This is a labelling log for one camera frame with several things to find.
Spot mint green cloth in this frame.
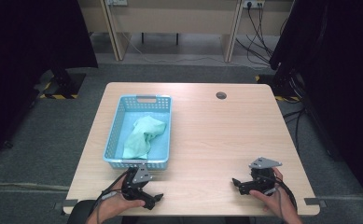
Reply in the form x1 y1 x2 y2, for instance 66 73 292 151
121 115 168 161

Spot black floor cables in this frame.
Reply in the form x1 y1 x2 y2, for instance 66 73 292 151
282 106 308 155

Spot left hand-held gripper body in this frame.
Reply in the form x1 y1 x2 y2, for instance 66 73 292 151
120 164 154 203

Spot bundle of black cables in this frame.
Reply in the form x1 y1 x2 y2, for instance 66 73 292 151
234 3 289 67

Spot white power strip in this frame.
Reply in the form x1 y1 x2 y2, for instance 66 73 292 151
105 0 129 7

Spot light blue plastic basket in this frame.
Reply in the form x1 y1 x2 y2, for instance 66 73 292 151
102 94 174 172

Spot white wall socket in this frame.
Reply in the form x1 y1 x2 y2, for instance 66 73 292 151
243 0 266 9

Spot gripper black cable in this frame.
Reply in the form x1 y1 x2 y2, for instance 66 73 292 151
94 169 131 224
258 175 299 220

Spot yellow black hazard tape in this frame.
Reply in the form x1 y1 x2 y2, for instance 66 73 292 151
38 92 79 101
255 74 302 103

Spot person's left hand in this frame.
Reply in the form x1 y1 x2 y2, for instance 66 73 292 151
99 177 147 220

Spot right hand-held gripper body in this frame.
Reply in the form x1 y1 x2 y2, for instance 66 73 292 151
244 156 284 196

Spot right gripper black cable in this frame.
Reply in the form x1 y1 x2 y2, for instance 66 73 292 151
258 175 299 220

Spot black stand base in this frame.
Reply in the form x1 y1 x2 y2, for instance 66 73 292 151
49 67 87 98

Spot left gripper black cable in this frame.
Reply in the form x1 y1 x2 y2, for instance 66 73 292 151
94 169 131 224

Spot grey table edge bracket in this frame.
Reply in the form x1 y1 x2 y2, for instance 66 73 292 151
53 198 79 212
303 197 328 209

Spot black curtain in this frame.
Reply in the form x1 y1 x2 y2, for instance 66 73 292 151
268 0 363 210
0 0 100 161

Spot person's right hand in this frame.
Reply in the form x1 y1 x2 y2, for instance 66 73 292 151
249 167 296 218

